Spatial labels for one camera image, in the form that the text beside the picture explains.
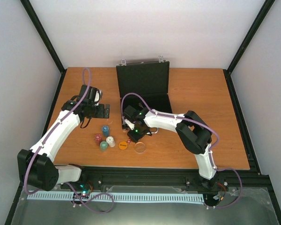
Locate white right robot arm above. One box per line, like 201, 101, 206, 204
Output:
122, 106, 216, 189

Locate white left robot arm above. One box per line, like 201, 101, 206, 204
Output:
17, 100, 110, 195

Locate black poker set case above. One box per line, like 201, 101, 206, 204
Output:
116, 55, 173, 135

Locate clear round disc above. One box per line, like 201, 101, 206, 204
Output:
134, 142, 146, 154

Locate orange dealer button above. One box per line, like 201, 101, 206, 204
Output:
118, 141, 128, 150

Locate blue poker chip stack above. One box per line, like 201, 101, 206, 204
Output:
101, 125, 110, 137

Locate white poker chip stack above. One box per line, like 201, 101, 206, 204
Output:
106, 136, 116, 147

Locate red poker chip stack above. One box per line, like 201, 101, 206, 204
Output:
94, 134, 102, 146

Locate green poker chip stack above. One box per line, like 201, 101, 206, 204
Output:
99, 141, 108, 151

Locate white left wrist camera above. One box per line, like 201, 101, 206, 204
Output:
90, 87, 102, 105

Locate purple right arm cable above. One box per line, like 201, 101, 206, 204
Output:
120, 92, 243, 210

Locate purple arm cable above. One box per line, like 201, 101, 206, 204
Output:
23, 67, 115, 214
120, 92, 243, 210

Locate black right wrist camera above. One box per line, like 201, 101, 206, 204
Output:
122, 105, 137, 123

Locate black aluminium frame rail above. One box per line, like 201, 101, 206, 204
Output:
21, 165, 271, 195

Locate light blue slotted cable duct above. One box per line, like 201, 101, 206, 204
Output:
27, 191, 204, 204

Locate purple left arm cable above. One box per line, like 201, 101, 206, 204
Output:
23, 67, 115, 214

